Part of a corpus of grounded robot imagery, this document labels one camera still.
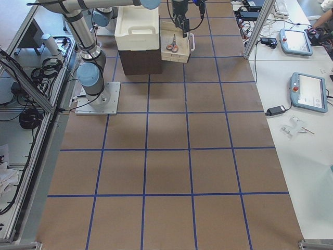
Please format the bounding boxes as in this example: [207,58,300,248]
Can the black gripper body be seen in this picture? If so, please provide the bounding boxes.
[171,0,188,28]

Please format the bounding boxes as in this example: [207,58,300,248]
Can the white drawer handle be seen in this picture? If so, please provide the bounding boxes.
[189,33,196,52]

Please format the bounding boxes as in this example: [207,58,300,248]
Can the grey orange scissors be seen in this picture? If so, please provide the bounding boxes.
[166,34,178,53]

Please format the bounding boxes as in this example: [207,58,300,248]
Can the light wooden drawer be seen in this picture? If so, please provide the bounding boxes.
[160,21,195,63]

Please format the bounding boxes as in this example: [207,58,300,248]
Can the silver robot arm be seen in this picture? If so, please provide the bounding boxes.
[27,0,162,75]
[92,7,118,27]

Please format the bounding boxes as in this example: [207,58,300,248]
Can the white plastic crate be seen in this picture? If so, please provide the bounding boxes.
[114,6,160,51]

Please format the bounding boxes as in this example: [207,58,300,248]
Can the dark wooden cabinet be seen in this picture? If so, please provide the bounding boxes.
[118,49,162,76]

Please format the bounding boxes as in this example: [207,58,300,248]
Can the white keyboard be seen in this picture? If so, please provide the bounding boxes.
[274,0,289,18]

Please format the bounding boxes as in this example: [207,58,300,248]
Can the upper blue teach pendant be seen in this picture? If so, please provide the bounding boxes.
[279,29,313,56]

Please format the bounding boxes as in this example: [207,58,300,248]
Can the blue teach pendant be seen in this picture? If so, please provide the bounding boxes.
[279,29,313,56]
[290,72,328,113]

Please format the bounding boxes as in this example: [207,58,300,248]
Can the small black power adapter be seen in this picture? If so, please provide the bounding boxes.
[265,105,286,116]

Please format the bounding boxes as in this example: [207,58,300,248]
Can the lower blue teach pendant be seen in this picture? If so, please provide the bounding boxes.
[290,72,328,113]

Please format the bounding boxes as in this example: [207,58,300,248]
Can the clear plastic parts bag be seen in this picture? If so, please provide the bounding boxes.
[280,116,306,139]

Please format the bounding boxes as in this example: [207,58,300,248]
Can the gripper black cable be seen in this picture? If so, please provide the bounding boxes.
[166,0,205,31]

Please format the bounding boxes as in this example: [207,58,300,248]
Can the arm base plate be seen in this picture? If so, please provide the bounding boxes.
[96,26,115,36]
[75,82,121,115]

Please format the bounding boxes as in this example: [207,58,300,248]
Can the aluminium frame post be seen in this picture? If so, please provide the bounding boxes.
[243,0,275,59]

